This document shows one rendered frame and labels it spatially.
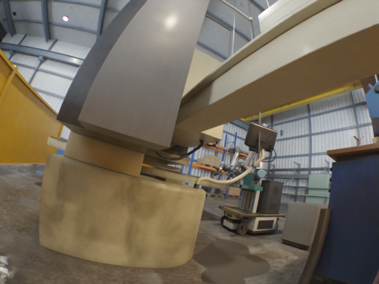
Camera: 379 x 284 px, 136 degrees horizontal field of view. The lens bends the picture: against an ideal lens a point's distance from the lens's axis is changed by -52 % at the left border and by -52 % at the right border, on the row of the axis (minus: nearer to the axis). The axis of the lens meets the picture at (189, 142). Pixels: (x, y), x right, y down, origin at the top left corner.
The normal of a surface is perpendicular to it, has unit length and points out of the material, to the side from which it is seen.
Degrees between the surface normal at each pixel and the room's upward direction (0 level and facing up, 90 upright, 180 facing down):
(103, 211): 90
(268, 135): 110
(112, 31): 90
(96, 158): 90
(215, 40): 169
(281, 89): 180
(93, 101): 90
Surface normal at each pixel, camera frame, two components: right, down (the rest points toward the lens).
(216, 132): 0.44, -0.12
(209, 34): -0.11, 0.91
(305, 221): -0.87, -0.28
